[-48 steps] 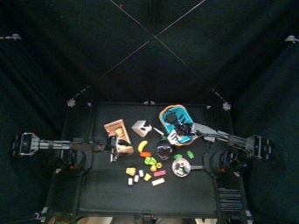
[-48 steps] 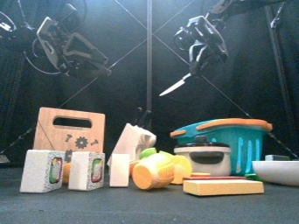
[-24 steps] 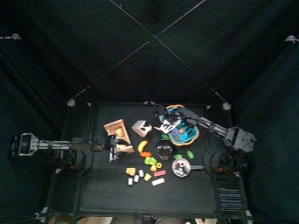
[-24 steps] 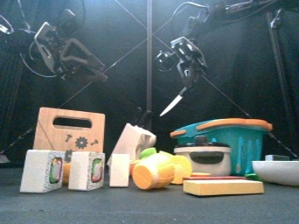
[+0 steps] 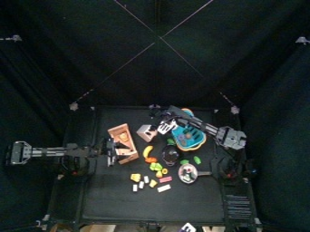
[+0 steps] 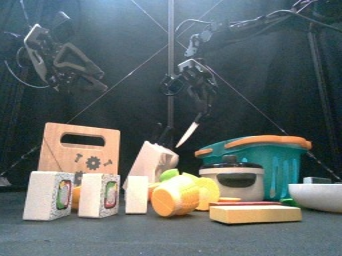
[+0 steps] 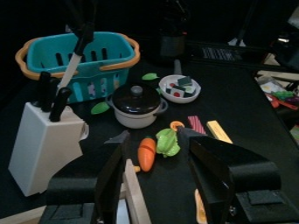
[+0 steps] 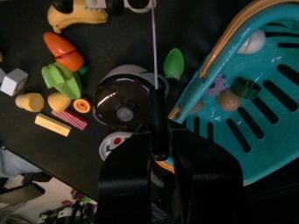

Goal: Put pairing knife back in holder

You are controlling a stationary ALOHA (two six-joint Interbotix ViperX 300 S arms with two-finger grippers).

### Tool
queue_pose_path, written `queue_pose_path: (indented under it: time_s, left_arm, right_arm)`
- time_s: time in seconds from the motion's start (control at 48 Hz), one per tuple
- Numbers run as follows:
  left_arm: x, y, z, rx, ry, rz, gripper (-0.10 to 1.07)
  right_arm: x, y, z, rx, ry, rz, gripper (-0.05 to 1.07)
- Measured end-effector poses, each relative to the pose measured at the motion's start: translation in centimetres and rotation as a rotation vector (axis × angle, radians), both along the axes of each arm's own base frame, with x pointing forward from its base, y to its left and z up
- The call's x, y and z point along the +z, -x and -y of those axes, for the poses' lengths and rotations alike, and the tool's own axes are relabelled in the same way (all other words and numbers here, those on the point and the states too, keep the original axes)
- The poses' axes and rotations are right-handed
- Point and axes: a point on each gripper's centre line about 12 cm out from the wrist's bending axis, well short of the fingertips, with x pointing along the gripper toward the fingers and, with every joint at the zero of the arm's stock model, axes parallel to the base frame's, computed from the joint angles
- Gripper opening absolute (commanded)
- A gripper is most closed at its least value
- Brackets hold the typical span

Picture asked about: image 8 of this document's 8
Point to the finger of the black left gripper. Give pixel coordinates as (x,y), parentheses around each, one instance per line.
(125,180)
(210,186)

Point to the white bowl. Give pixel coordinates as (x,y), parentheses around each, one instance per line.
(107,151)

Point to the white toy sushi red dot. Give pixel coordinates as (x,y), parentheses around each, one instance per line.
(117,141)

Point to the teal plastic basket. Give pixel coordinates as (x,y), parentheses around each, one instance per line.
(265,137)

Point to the red white striped block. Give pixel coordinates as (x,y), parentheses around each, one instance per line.
(70,119)

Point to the yellow wooden block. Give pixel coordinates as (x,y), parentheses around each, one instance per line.
(53,124)

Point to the dark chair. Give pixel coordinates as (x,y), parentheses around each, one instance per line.
(19,192)

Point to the orange toy disc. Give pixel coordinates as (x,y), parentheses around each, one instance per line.
(82,106)

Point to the dark glass pot lid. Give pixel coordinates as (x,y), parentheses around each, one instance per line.
(117,99)

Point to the light blue cloth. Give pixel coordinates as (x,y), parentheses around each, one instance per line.
(15,163)

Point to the beige toy ball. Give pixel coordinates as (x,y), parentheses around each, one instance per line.
(229,100)

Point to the yellow toy corn piece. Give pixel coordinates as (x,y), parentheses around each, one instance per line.
(59,102)

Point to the purple puzzle piece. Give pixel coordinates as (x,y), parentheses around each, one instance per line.
(217,86)

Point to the dark green toy piece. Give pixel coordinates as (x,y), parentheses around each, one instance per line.
(246,88)

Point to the matte green corn husk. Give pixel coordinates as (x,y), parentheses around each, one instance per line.
(70,86)

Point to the toy corn piece with stub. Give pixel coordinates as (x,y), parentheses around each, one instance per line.
(30,102)

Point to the glossy green corn husk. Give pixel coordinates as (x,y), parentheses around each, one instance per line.
(53,76)

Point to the green toy leaf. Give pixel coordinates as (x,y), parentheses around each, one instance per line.
(174,64)

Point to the small white block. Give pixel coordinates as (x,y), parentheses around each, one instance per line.
(15,81)

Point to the orange toy carrot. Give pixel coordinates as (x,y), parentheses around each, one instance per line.
(65,51)

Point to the large white block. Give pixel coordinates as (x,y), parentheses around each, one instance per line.
(2,76)

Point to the white toy egg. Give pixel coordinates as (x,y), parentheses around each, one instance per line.
(253,42)

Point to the yellow toy banana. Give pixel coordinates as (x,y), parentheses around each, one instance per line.
(78,19)

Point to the grey ribbed toy piece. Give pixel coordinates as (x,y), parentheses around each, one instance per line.
(95,3)

